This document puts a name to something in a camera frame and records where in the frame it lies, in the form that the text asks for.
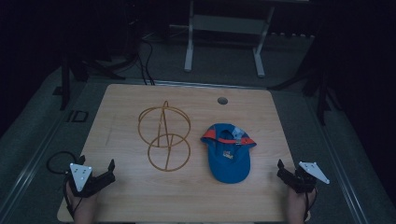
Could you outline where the black tripod stand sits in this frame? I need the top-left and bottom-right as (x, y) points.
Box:
(51, 46), (127, 112)
(268, 62), (343, 127)

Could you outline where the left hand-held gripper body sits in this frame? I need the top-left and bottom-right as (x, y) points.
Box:
(65, 162), (117, 199)

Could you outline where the gold wire hat stand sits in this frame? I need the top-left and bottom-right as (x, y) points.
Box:
(137, 100), (191, 173)

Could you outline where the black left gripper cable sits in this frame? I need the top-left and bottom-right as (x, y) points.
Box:
(46, 150), (84, 220)

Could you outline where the blue and orange cap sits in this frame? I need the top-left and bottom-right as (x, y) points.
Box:
(200, 122), (258, 185)

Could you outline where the person's right hand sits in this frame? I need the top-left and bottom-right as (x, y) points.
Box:
(286, 186), (313, 224)

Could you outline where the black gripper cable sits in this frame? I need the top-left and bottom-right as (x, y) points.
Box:
(46, 150), (84, 220)
(304, 186), (318, 223)

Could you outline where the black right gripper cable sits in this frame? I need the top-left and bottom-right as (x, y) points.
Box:
(304, 186), (318, 223)

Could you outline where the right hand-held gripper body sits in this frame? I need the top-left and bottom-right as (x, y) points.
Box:
(276, 161), (331, 194)

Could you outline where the white metal stand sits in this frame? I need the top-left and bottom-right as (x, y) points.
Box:
(183, 0), (276, 79)

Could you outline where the black floor cable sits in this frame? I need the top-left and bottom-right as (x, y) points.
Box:
(135, 37), (157, 87)

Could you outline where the person's left hand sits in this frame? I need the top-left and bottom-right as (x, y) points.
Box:
(69, 191), (98, 224)

